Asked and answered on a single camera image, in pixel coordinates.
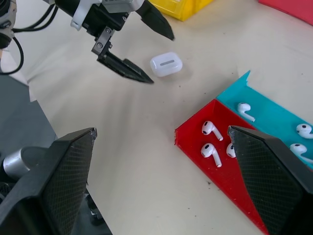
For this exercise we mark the red fabric bag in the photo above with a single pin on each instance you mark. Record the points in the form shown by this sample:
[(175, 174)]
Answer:
[(293, 9)]

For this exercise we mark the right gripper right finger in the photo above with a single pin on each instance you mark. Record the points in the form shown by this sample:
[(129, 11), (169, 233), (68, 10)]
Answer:
[(269, 183)]

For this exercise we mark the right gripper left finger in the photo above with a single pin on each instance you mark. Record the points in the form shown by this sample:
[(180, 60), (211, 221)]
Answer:
[(66, 176)]

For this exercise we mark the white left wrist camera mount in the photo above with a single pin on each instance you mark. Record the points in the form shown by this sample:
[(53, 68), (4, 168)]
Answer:
[(79, 17)]

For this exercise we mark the yellow plastic bin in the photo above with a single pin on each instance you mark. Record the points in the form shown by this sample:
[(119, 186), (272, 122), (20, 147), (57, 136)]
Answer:
[(185, 9)]

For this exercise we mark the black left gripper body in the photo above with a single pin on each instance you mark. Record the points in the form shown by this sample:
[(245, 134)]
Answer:
[(105, 22)]

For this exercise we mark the silver metal cylinder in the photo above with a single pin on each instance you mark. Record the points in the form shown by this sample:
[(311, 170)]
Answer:
[(14, 165)]

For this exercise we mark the white earbud case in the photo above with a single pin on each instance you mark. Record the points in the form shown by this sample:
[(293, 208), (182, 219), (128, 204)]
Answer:
[(166, 64)]

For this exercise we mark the white earbud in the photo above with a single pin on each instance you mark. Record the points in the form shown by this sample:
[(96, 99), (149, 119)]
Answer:
[(231, 150), (299, 149), (207, 150), (207, 127), (244, 108), (304, 131)]

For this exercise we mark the teal plastic tray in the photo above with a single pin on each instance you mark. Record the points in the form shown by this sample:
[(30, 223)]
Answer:
[(269, 110)]

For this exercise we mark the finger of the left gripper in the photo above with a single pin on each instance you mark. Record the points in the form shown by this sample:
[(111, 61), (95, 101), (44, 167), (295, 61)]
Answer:
[(156, 20), (124, 68)]

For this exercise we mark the red plastic tray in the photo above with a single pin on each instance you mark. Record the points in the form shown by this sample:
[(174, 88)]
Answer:
[(220, 176)]

